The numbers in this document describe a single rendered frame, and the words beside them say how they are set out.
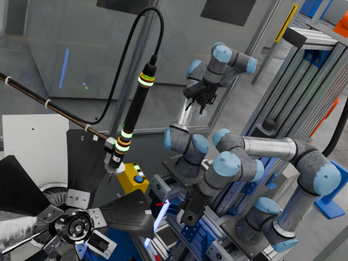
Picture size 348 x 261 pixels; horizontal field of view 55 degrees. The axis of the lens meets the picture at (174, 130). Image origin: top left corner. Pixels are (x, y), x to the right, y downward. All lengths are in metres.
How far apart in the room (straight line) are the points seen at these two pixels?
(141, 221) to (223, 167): 0.55
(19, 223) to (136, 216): 0.44
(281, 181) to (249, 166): 1.02
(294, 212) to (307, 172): 0.22
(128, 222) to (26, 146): 0.51
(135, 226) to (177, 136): 0.62
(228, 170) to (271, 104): 0.80
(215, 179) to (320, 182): 0.47
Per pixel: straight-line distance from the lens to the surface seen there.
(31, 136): 1.47
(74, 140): 1.33
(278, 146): 1.34
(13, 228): 1.37
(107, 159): 1.14
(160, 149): 2.43
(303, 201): 1.48
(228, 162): 1.01
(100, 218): 1.36
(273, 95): 1.74
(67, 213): 1.27
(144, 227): 1.44
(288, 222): 1.58
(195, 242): 2.03
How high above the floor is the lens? 2.22
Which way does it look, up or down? 31 degrees down
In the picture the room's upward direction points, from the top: 24 degrees clockwise
